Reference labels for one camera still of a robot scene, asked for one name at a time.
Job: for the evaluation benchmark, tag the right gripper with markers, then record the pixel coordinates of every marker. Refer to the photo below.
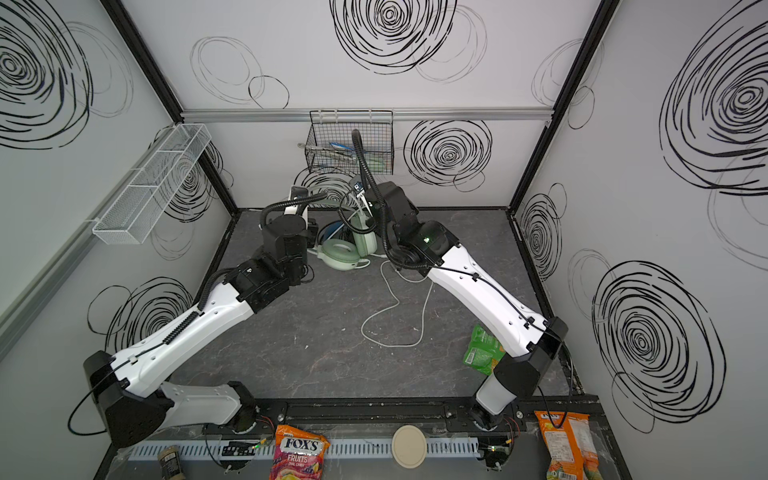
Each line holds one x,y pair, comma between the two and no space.
377,196

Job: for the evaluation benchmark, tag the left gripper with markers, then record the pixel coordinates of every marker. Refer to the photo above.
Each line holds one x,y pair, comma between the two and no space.
309,227

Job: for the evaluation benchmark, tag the mint green headphones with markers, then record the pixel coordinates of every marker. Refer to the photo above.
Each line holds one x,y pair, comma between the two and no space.
345,256

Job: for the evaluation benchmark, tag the black blue headphones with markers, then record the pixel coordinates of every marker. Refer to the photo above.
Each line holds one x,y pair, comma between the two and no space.
334,230

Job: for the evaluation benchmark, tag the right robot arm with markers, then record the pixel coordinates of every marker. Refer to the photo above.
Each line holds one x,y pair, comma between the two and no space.
531,341

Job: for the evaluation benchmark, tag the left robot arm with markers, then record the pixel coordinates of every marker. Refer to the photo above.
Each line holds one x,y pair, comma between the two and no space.
131,388

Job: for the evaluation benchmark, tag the green item in basket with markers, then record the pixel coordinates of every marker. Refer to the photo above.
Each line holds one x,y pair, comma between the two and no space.
380,163

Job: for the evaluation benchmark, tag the green snack bag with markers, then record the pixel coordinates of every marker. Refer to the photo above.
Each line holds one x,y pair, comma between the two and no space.
483,352

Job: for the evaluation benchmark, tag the pink Fox's candy bag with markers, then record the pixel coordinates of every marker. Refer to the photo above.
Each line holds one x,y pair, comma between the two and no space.
299,455

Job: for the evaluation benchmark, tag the round beige lid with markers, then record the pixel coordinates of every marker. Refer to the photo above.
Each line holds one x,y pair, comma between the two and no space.
409,447

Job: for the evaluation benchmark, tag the orange snack bag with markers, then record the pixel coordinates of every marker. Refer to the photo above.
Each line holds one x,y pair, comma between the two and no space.
568,438

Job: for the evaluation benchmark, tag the black wire basket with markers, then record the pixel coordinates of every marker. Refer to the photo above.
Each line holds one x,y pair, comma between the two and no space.
330,146

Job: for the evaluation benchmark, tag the aluminium wall rail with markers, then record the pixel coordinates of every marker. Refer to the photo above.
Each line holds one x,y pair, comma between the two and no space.
258,115

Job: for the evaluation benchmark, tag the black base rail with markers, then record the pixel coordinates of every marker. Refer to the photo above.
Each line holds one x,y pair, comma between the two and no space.
455,414

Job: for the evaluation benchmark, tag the white slotted cable duct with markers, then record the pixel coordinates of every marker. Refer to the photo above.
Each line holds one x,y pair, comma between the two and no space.
344,449

